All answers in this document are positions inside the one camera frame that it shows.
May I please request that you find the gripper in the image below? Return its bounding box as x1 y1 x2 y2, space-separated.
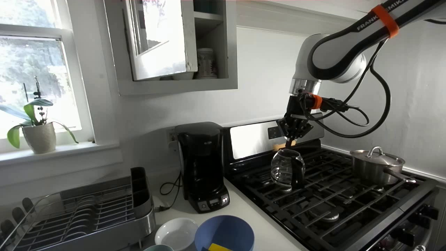
277 93 314 140

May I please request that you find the blue bowl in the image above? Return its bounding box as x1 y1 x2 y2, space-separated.
194 215 255 251

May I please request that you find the white bowl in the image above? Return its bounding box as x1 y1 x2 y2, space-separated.
154 217 199 251

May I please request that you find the steel pot lid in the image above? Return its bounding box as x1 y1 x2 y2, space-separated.
350 146 406 166

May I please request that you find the black gas stove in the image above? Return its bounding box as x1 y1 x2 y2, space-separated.
222 112 446 251

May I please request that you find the stainless steel pot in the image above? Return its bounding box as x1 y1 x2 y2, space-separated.
350 146 417 186

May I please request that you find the stove burner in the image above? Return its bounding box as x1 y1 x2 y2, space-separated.
309 206 340 223

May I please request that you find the black coffee maker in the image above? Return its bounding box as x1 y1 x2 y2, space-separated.
175 121 231 214

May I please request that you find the cabinet door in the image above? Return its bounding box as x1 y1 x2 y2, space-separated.
122 0 198 82

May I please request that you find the stove knob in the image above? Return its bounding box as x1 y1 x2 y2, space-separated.
396 228 417 247
419 205 440 221

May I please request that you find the black utensil holder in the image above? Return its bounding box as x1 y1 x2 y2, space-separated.
130 167 154 219

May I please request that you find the metal dish rack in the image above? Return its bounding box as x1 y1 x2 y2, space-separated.
0 167 156 251

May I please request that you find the potted orchid plant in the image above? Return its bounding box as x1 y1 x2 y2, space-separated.
0 76 79 155

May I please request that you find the window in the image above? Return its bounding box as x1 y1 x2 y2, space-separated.
0 0 95 151

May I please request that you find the glass kettle with black handle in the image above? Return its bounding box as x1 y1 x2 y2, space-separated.
270 149 306 192

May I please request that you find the grey wall cabinet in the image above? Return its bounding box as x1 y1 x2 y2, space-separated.
103 0 239 96

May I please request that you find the wall socket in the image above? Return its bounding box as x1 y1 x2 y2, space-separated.
167 129 179 151

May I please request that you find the black cable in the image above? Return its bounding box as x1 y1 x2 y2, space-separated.
154 172 183 212

